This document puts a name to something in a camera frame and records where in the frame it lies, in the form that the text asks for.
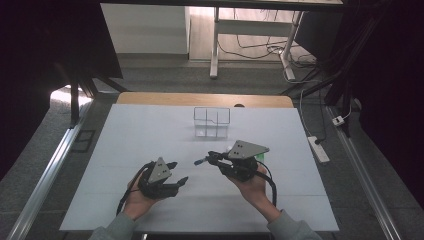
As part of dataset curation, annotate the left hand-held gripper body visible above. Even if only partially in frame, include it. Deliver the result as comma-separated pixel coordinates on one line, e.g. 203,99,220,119
137,156,181,201

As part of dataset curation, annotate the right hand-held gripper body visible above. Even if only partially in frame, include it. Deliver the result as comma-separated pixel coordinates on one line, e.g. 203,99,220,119
218,139,270,183

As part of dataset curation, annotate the clear plastic pen holder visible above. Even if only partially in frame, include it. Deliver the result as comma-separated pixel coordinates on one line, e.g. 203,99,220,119
193,106,232,140

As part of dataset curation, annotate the person's left hand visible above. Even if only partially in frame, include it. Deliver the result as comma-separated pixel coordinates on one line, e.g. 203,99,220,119
122,166,162,222

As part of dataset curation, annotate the person's right hand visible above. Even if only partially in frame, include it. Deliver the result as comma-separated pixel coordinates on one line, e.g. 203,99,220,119
227,164,282,223

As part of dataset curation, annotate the white table cover sheet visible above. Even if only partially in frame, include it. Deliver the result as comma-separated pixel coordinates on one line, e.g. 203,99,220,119
59,103,340,233

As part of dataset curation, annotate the white power strip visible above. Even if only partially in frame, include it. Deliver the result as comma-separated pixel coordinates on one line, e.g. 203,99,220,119
307,135,331,164

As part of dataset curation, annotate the black floor outlet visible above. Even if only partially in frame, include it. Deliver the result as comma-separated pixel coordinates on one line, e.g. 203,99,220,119
71,129,97,154

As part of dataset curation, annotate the black stand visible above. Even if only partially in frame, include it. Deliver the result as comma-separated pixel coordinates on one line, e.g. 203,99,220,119
54,63,129,129
281,0,394,138

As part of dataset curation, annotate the white cabinet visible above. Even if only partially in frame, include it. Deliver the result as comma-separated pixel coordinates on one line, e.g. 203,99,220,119
99,3,191,55

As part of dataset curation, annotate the right hand-held gripper cable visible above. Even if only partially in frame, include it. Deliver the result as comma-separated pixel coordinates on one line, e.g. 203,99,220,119
254,159,278,208

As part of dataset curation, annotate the aluminium rail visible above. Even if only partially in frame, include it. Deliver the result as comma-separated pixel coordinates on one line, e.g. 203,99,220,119
325,105,403,240
6,99,94,240

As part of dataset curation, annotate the tangle of floor cables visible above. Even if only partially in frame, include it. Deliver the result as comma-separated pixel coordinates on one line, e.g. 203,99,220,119
218,8,318,84

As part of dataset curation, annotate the white desk frame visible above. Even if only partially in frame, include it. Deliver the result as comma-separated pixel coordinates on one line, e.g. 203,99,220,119
209,6,305,81

